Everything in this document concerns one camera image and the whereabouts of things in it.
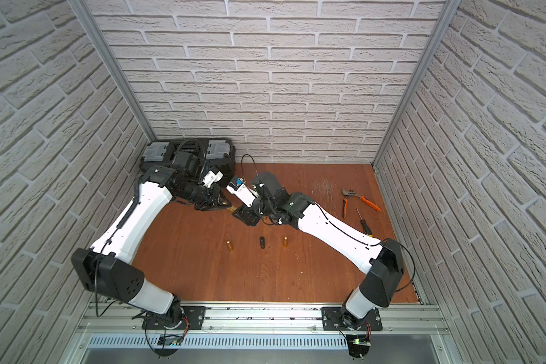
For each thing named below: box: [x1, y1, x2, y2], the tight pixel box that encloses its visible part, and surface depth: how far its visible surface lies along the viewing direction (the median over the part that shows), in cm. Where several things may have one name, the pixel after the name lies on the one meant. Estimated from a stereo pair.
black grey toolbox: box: [138, 138, 236, 176], surface depth 102 cm
